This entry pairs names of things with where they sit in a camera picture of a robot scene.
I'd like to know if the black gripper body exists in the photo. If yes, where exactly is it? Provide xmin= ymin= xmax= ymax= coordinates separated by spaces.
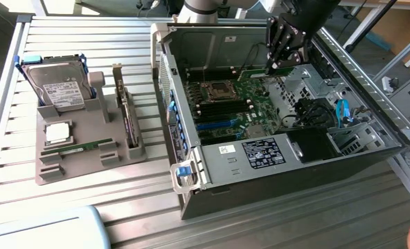
xmin=280 ymin=0 xmax=342 ymax=50

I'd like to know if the green RAM stick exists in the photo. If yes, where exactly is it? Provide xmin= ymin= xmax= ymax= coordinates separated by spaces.
xmin=238 ymin=67 xmax=296 ymax=80
xmin=43 ymin=138 xmax=114 ymax=154

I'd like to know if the black RAM slot bank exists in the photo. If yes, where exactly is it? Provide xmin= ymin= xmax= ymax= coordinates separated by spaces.
xmin=196 ymin=99 xmax=252 ymax=118
xmin=185 ymin=67 xmax=241 ymax=82

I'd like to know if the black tripod pole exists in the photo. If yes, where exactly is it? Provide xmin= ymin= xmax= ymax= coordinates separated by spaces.
xmin=342 ymin=0 xmax=400 ymax=53

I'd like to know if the CPU socket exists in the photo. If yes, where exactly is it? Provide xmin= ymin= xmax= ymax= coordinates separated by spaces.
xmin=202 ymin=79 xmax=240 ymax=103

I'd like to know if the brown cardboard box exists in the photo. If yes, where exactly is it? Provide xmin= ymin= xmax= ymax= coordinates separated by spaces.
xmin=350 ymin=7 xmax=410 ymax=68

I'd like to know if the green motherboard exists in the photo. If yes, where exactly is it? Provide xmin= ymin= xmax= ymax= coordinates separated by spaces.
xmin=184 ymin=67 xmax=286 ymax=146

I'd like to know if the white power strip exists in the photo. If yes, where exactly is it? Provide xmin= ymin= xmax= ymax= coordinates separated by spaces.
xmin=381 ymin=76 xmax=401 ymax=93

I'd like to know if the silver chipset heat sink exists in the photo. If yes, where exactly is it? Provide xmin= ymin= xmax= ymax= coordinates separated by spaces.
xmin=246 ymin=125 xmax=273 ymax=139

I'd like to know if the blue expansion slot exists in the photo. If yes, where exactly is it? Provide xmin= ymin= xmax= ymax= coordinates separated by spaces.
xmin=196 ymin=118 xmax=245 ymax=131

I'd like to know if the silver power supply box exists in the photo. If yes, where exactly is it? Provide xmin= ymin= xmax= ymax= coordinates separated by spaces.
xmin=198 ymin=134 xmax=309 ymax=190

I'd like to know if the open black PC case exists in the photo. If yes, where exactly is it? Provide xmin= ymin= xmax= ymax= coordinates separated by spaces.
xmin=150 ymin=21 xmax=410 ymax=221

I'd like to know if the graphics card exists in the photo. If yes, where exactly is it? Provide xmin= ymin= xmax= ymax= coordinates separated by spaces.
xmin=111 ymin=63 xmax=141 ymax=150

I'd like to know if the hard disk with blue carrier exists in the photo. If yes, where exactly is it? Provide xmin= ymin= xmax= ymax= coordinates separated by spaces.
xmin=14 ymin=53 xmax=98 ymax=113

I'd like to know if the silver CPU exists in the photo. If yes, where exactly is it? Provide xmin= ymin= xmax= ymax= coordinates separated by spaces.
xmin=45 ymin=123 xmax=74 ymax=143

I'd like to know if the grey parts rack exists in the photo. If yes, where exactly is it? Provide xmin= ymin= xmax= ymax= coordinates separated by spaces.
xmin=34 ymin=70 xmax=147 ymax=186

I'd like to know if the pale blue rounded cover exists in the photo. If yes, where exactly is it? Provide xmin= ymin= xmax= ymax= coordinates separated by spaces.
xmin=0 ymin=205 xmax=114 ymax=249

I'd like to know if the black wire bundle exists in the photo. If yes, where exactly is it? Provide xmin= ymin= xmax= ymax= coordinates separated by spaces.
xmin=280 ymin=100 xmax=337 ymax=128

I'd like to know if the blue wire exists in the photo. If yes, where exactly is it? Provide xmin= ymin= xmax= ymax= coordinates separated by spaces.
xmin=334 ymin=98 xmax=353 ymax=129

